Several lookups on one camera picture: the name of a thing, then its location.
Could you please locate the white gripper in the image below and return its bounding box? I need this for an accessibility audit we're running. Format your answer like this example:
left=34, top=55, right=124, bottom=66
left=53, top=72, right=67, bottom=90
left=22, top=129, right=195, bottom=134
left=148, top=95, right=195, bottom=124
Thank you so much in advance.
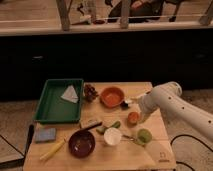
left=138, top=95, right=158, bottom=123

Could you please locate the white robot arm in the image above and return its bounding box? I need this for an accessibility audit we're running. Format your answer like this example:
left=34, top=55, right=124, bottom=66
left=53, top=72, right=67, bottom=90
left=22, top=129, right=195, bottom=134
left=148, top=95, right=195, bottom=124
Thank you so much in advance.
left=137, top=82, right=213, bottom=142

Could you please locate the orange bowl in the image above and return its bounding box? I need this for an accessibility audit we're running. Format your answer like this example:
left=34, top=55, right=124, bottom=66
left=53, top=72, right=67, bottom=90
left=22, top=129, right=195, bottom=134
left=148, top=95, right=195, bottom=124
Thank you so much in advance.
left=100, top=86, right=124, bottom=108

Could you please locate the purple bowl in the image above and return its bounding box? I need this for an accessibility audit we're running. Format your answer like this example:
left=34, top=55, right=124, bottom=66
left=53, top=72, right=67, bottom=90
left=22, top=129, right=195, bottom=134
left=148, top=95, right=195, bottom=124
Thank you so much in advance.
left=68, top=130, right=96, bottom=158

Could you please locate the green cup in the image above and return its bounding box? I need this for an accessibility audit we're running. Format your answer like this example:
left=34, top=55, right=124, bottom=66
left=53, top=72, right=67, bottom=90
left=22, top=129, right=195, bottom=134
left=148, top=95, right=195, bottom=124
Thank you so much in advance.
left=137, top=129, right=152, bottom=145

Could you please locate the green vegetable piece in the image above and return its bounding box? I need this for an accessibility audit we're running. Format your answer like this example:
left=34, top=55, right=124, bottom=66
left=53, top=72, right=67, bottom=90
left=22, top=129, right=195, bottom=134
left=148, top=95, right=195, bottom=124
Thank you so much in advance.
left=96, top=120, right=122, bottom=135

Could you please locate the white measuring cup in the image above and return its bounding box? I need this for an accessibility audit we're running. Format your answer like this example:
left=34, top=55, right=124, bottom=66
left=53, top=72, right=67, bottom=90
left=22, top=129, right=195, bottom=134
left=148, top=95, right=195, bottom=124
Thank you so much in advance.
left=103, top=127, right=131, bottom=146

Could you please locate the brown grape bunch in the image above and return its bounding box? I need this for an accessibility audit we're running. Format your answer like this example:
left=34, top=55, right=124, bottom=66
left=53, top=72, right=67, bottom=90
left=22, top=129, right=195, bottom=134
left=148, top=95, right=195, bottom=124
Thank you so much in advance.
left=84, top=84, right=98, bottom=102

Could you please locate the wooden block eraser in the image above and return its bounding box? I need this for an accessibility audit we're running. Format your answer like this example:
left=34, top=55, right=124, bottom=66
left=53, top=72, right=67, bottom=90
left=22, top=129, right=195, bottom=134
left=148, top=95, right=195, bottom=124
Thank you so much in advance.
left=80, top=118, right=102, bottom=130

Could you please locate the grey folded cloth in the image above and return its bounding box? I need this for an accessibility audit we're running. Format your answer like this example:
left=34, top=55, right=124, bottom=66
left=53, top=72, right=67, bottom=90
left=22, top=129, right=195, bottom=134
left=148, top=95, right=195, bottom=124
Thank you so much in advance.
left=61, top=85, right=78, bottom=103

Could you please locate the green plastic tray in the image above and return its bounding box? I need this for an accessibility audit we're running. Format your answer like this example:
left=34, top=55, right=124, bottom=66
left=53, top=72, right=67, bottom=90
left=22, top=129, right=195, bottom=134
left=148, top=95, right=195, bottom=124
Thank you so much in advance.
left=34, top=79, right=84, bottom=124

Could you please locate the yellow banana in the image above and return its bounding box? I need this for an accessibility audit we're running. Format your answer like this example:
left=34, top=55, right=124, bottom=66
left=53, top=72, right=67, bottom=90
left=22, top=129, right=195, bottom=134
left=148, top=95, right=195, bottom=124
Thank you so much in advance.
left=39, top=139, right=66, bottom=161

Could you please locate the blue sponge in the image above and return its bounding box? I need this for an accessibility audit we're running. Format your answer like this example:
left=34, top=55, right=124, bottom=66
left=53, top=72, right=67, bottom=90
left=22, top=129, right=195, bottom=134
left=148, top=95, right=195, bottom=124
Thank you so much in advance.
left=35, top=128, right=56, bottom=143

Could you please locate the black cable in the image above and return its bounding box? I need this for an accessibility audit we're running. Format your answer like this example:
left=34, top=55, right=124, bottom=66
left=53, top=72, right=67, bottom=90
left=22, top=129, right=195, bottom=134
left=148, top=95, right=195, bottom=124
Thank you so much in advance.
left=170, top=133, right=213, bottom=171

